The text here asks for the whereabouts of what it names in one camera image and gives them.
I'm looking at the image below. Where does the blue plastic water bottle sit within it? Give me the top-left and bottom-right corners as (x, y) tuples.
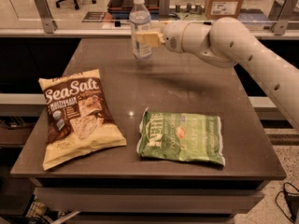
(129, 0), (151, 60)

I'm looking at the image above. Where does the green jalapeno chips bag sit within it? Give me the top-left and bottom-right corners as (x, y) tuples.
(136, 109), (225, 166)

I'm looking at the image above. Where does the grey metal post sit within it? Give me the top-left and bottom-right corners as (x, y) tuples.
(34, 0), (57, 34)
(159, 0), (170, 21)
(268, 0), (299, 35)

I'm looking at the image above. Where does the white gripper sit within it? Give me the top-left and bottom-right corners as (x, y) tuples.
(136, 21), (189, 53)

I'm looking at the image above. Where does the grey metal post right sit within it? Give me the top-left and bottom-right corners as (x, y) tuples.
(268, 0), (299, 35)

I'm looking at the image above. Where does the grey metal post left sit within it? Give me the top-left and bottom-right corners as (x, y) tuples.
(34, 0), (57, 34)

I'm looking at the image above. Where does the cardboard box with label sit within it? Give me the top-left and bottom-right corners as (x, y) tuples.
(205, 0), (244, 20)

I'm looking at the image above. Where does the grey metal post middle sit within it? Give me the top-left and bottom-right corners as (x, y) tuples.
(159, 0), (170, 21)

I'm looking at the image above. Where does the black cable on floor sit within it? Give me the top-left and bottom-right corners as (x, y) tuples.
(275, 182), (299, 224)

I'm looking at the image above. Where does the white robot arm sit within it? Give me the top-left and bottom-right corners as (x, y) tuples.
(136, 17), (299, 131)

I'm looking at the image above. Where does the sea salt tortilla chips bag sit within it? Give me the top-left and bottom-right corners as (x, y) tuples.
(39, 69), (127, 170)

